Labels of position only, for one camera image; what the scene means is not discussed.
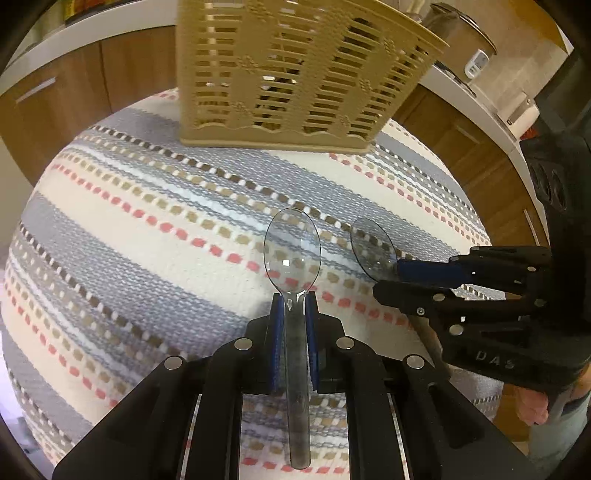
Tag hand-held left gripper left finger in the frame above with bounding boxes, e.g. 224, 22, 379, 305
52, 292, 284, 480

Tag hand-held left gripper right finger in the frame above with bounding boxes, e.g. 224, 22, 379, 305
307, 291, 539, 480

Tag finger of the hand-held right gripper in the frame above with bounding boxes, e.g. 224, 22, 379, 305
372, 281, 579, 394
395, 246, 554, 297

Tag clear plastic spoon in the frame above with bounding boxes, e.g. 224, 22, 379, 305
264, 208, 322, 469
350, 218, 399, 281

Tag beige plastic utensil basket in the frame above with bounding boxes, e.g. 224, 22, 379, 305
177, 0, 451, 155

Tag person's right forearm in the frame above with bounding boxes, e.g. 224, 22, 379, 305
526, 392, 591, 480

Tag person's right hand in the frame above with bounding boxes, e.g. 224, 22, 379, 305
514, 384, 551, 426

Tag white electric kettle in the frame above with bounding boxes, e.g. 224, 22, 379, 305
496, 90, 541, 139

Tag striped woven tablecloth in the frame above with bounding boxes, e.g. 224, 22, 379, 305
0, 88, 504, 480

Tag brown rice cooker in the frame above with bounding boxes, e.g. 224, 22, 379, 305
422, 2, 498, 84

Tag black rice cooker cable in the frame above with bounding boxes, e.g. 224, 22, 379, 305
431, 62, 477, 99

